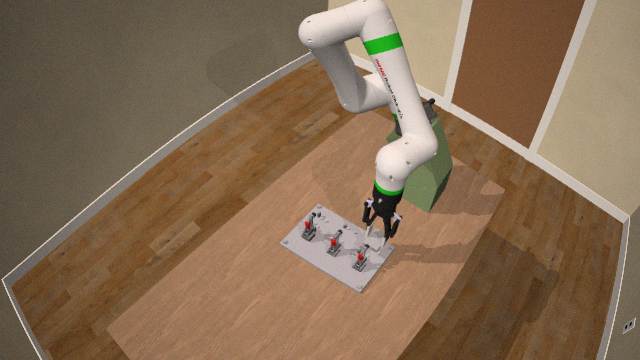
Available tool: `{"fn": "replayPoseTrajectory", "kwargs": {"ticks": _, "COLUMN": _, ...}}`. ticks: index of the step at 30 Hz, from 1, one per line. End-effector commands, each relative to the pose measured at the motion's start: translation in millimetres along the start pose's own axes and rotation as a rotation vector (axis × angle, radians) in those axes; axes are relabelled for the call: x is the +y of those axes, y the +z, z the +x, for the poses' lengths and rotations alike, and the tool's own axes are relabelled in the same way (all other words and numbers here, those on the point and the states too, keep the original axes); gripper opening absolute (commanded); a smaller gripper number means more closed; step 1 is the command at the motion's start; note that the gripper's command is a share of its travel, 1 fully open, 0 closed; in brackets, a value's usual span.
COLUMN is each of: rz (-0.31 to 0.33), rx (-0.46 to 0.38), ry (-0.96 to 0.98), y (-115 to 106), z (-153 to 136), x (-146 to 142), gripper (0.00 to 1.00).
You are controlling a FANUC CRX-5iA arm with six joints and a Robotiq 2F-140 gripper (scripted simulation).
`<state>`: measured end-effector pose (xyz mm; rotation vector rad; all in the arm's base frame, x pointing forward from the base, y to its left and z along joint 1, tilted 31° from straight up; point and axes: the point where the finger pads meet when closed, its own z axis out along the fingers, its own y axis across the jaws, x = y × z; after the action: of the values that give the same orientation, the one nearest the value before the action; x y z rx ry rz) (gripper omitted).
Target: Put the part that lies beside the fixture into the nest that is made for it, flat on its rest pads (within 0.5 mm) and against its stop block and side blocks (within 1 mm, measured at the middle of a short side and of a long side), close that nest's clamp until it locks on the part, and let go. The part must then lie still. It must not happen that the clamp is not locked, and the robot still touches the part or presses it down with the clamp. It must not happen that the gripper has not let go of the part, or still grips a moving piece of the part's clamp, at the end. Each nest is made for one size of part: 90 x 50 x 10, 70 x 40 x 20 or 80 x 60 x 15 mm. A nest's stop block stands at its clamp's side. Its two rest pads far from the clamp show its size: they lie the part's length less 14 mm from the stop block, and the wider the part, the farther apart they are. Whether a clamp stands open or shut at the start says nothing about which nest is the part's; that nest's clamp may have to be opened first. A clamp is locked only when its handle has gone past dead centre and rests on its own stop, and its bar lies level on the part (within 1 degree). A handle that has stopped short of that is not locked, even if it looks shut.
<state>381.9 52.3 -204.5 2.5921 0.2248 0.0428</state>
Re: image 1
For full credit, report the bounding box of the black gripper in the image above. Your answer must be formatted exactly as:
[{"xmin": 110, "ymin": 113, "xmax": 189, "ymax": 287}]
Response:
[{"xmin": 362, "ymin": 198, "xmax": 402, "ymax": 248}]

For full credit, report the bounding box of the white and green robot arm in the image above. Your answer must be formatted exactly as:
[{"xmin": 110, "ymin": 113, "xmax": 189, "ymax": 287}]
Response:
[{"xmin": 298, "ymin": 0, "xmax": 438, "ymax": 207}]

